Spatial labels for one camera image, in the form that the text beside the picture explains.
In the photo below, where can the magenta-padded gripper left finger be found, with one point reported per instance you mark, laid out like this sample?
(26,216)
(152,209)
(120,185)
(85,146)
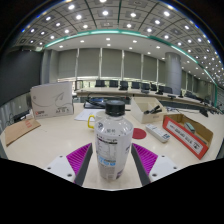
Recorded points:
(79,159)

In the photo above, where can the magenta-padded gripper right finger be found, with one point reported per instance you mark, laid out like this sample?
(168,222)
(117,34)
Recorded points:
(146,159)

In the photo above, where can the clear plastic water bottle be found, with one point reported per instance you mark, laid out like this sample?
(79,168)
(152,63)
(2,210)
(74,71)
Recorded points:
(113,143)

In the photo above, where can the white power strip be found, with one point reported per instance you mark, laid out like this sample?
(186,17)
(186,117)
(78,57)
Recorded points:
(157,132)

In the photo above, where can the open red-sided cardboard box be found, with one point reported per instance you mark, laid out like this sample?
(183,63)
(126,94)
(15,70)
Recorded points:
(185,138)

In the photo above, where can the white paper sheet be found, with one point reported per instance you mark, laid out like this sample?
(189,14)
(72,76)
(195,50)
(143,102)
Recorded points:
(83,115)

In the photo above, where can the small open beige box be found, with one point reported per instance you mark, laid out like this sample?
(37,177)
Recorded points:
(138,111)

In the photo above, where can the black tool in beige box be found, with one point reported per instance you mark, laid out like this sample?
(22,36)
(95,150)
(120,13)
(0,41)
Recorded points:
(152,110)

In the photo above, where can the small teal block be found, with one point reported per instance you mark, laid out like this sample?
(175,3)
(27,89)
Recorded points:
(190,128)

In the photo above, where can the black desk conference unit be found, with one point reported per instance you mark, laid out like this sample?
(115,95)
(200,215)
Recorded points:
(95,104)

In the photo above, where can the large white cardboard box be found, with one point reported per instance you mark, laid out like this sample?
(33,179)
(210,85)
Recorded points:
(51,100)

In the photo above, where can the flat brown cardboard piece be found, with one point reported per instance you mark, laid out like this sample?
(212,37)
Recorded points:
(20,130)

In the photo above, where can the row of black office chairs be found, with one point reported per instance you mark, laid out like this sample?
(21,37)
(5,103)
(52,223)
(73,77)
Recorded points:
(124,85)

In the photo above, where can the group of ceiling lights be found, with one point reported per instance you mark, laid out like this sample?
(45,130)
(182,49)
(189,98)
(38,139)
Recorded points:
(105,12)

